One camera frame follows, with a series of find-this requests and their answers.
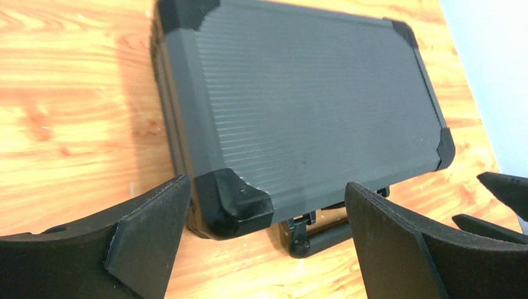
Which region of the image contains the black poker set case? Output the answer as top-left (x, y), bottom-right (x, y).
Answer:
top-left (150, 1), bottom-right (456, 259)

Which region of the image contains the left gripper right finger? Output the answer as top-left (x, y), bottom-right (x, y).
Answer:
top-left (346, 183), bottom-right (527, 298)

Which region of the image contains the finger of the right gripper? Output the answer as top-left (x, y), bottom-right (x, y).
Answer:
top-left (452, 214), bottom-right (527, 245)
top-left (477, 172), bottom-right (527, 221)

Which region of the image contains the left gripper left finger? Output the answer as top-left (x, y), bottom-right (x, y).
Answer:
top-left (1, 175), bottom-right (192, 298)

